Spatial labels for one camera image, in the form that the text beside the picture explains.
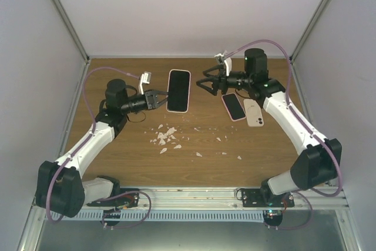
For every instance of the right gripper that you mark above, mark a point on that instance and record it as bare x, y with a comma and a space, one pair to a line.
214, 80

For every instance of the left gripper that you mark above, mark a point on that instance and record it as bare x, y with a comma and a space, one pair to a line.
151, 98

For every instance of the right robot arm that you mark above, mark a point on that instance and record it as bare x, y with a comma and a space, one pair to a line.
318, 157

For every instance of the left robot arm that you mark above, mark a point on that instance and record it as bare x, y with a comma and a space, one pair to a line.
60, 189

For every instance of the phone in pink case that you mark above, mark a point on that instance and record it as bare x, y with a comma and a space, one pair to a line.
233, 107

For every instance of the cream cased phone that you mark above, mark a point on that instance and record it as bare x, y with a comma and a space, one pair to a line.
253, 112

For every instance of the white debris pile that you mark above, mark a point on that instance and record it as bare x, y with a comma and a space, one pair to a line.
165, 138

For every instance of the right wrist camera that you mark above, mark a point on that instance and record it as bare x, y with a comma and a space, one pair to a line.
222, 59

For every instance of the aluminium front rail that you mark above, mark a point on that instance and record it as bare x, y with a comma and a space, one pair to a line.
227, 198

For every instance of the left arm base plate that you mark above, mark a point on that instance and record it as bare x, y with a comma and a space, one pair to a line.
130, 200

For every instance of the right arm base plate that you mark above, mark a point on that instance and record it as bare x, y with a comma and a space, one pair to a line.
252, 198

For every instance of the slotted cable duct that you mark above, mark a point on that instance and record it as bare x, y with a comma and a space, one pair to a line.
189, 216

